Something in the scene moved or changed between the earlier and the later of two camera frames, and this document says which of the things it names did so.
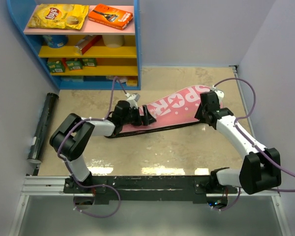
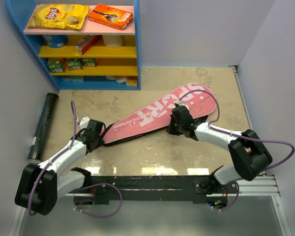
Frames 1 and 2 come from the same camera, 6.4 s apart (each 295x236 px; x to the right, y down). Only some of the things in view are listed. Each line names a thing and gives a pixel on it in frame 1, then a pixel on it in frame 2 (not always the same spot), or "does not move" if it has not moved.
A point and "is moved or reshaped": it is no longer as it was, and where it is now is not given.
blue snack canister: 56,41 does not move
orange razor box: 110,16 does not move
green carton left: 56,66 does not move
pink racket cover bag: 179,109 is moved or reshaped
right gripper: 198,115 → 170,130
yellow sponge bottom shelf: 132,83 does not move
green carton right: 89,62 does not move
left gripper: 149,119 → 100,142
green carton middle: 74,65 does not move
